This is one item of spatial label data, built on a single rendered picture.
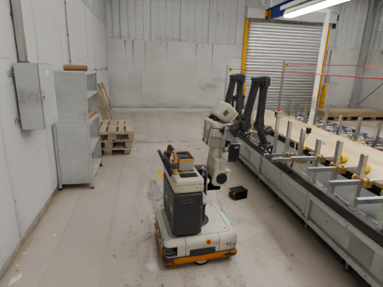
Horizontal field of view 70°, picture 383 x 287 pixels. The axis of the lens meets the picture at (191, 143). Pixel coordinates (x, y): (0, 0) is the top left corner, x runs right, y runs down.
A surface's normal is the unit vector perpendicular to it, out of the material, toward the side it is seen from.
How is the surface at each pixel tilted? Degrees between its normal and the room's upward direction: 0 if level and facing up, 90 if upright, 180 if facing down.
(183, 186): 90
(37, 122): 90
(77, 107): 90
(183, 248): 90
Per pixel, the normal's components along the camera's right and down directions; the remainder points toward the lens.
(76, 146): 0.18, 0.28
